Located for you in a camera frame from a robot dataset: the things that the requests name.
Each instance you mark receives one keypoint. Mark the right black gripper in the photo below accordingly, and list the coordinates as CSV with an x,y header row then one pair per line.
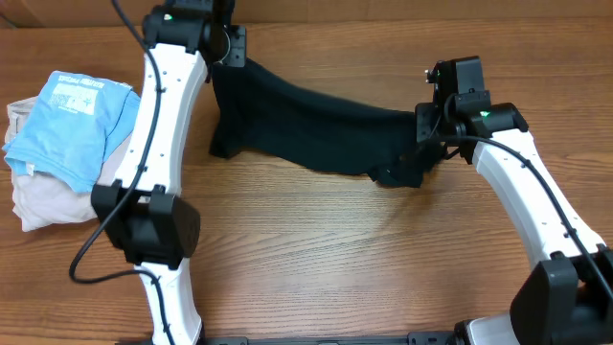
x,y
423,115

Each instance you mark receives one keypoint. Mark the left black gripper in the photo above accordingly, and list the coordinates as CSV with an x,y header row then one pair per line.
x,y
237,57

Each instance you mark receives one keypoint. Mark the dark navy t-shirt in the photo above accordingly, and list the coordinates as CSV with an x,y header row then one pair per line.
x,y
260,111

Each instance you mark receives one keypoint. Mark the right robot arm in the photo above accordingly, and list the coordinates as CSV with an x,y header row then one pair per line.
x,y
567,298

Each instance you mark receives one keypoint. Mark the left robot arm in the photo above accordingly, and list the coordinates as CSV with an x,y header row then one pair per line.
x,y
142,211

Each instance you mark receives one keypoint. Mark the light blue folded t-shirt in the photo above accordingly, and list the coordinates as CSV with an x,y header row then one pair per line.
x,y
75,125

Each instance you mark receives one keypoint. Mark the beige folded garment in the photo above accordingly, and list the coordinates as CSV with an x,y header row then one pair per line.
x,y
39,198

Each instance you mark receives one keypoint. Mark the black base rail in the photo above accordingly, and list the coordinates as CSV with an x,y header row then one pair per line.
x,y
413,338

